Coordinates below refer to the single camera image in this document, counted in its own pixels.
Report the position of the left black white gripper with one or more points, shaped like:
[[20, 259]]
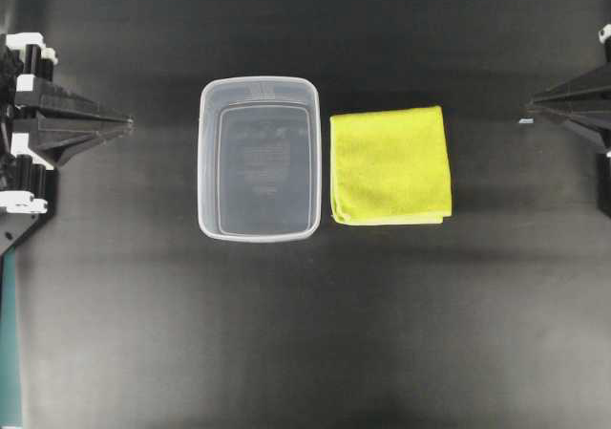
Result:
[[32, 146]]

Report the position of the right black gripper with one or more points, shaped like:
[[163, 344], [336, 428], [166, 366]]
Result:
[[582, 106]]

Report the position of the clear plastic container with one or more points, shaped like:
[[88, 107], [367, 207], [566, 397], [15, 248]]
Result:
[[259, 161]]

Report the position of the yellow microfiber towel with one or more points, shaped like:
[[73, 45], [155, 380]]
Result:
[[390, 168]]

